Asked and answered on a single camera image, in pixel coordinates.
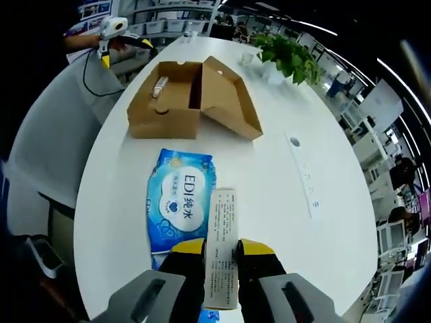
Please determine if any clear water bottle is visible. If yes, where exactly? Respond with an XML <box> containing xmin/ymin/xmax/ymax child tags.
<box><xmin>183</xmin><ymin>22</ymin><xmax>199</xmax><ymax>45</ymax></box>

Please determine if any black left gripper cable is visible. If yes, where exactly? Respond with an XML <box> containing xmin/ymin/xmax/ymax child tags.
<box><xmin>83</xmin><ymin>50</ymin><xmax>126</xmax><ymax>98</ymax></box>

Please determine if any white office chair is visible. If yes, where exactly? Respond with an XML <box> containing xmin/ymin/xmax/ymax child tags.
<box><xmin>376</xmin><ymin>220</ymin><xmax>407</xmax><ymax>257</ymax></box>

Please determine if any white cosmetic tube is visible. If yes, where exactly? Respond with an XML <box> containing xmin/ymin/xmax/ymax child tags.
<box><xmin>152</xmin><ymin>76</ymin><xmax>170</xmax><ymax>99</ymax></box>

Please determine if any grey mesh office chair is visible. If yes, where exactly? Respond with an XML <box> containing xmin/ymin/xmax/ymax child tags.
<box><xmin>7</xmin><ymin>50</ymin><xmax>159</xmax><ymax>216</ymax></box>

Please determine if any purple lit monitor screen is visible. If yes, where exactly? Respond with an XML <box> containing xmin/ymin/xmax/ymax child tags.
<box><xmin>418</xmin><ymin>187</ymin><xmax>431</xmax><ymax>223</ymax></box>

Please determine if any blue wet wipes soft item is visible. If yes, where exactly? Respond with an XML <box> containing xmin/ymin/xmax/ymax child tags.
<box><xmin>145</xmin><ymin>147</ymin><xmax>222</xmax><ymax>323</ymax></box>

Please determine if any brown cardboard shoe box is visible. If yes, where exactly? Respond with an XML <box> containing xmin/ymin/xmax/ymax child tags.
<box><xmin>127</xmin><ymin>55</ymin><xmax>263</xmax><ymax>141</ymax></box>

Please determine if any white table power panel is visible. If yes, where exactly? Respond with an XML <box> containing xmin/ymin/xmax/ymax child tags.
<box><xmin>284</xmin><ymin>130</ymin><xmax>323</xmax><ymax>220</ymax></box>

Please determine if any potted green plant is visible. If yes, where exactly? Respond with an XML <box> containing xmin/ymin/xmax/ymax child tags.
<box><xmin>252</xmin><ymin>32</ymin><xmax>321</xmax><ymax>87</ymax></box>

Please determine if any white printed carton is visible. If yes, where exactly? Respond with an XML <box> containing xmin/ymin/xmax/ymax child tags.
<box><xmin>203</xmin><ymin>187</ymin><xmax>240</xmax><ymax>310</ymax></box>

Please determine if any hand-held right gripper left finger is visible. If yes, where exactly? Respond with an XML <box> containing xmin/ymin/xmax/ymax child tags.
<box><xmin>90</xmin><ymin>238</ymin><xmax>207</xmax><ymax>323</ymax></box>

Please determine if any grey storage shelf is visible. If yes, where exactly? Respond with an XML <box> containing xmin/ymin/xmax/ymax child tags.
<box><xmin>129</xmin><ymin>0</ymin><xmax>218</xmax><ymax>38</ymax></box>

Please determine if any blue wall display board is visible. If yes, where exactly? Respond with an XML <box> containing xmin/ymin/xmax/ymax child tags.
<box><xmin>65</xmin><ymin>0</ymin><xmax>112</xmax><ymax>64</ymax></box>

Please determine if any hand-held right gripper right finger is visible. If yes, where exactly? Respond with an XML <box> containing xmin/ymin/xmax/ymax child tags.
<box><xmin>235</xmin><ymin>238</ymin><xmax>338</xmax><ymax>323</ymax></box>

